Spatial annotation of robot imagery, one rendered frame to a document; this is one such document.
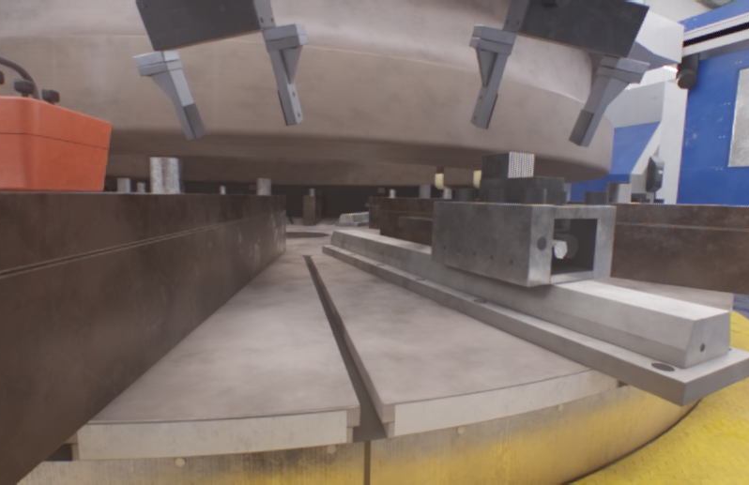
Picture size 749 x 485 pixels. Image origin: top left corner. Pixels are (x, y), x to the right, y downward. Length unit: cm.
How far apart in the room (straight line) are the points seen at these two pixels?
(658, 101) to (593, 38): 653
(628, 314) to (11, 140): 116
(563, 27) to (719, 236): 181
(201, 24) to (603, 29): 42
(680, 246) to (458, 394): 160
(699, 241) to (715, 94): 354
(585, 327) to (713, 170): 450
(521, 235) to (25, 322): 100
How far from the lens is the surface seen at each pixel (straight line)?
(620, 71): 54
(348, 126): 122
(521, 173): 133
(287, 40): 46
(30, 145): 71
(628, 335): 104
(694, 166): 556
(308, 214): 485
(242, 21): 47
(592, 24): 50
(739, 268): 223
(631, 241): 223
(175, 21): 51
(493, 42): 47
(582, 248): 130
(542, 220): 108
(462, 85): 141
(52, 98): 86
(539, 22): 47
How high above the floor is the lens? 69
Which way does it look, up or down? 7 degrees down
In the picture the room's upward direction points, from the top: 1 degrees clockwise
